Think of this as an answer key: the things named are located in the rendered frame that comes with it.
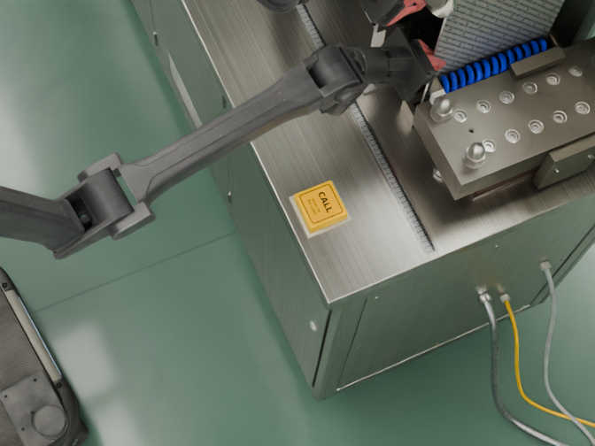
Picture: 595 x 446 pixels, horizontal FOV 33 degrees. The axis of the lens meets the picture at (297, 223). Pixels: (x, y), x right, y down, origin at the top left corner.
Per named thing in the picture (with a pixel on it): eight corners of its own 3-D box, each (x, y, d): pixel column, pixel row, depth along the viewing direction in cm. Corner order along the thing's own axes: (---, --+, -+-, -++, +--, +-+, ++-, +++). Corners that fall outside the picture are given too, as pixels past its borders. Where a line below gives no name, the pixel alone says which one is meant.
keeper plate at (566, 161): (531, 180, 177) (548, 152, 166) (581, 159, 179) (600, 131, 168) (538, 192, 176) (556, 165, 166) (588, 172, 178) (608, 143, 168)
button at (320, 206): (293, 199, 174) (293, 194, 172) (329, 185, 176) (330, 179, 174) (310, 234, 172) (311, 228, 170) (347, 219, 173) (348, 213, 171)
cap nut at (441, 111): (426, 108, 168) (430, 94, 163) (445, 100, 168) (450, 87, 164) (436, 126, 166) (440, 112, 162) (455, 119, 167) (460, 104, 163)
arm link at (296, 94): (109, 236, 143) (73, 173, 145) (116, 243, 148) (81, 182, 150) (368, 87, 148) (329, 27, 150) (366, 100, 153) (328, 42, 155)
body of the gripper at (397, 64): (411, 102, 163) (378, 103, 158) (383, 51, 166) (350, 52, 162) (435, 77, 158) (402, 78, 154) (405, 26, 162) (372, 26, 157)
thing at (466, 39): (424, 81, 172) (444, 19, 154) (544, 35, 176) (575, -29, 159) (426, 84, 171) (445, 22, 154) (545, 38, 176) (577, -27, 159)
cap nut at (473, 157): (458, 153, 165) (463, 141, 160) (477, 145, 165) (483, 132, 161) (468, 172, 163) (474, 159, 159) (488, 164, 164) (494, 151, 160)
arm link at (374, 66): (366, 71, 151) (351, 39, 153) (341, 96, 156) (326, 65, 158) (398, 69, 155) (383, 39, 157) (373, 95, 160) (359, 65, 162)
